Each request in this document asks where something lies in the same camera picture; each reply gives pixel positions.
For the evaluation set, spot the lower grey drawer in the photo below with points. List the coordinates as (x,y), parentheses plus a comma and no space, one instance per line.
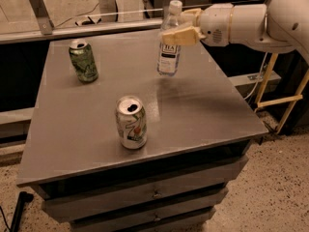
(152,212)

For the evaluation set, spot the grey drawer cabinet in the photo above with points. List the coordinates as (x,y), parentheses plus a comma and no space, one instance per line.
(135,151)

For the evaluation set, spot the green soda can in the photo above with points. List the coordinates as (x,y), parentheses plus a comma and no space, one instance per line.
(82,58)

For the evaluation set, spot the left metal railing bracket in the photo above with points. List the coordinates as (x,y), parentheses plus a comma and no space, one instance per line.
(42,16)

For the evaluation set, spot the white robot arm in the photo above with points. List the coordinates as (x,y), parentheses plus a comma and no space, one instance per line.
(270,42)

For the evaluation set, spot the clear plastic water bottle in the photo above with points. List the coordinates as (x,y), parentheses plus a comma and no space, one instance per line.
(169,55)

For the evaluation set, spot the white 7up can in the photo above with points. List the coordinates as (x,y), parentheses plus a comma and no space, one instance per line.
(131,122)

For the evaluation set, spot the upper grey drawer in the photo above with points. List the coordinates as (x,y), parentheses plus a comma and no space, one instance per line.
(92,203)

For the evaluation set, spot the metal railing beam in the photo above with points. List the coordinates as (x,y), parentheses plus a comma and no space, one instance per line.
(80,29)

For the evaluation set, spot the black stand foot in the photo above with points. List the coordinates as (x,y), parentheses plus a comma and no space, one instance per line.
(24,197)

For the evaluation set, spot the grey drawer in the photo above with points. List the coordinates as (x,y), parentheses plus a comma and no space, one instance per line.
(152,212)
(92,203)

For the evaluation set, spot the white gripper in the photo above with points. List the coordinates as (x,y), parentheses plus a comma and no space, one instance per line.
(214,23)

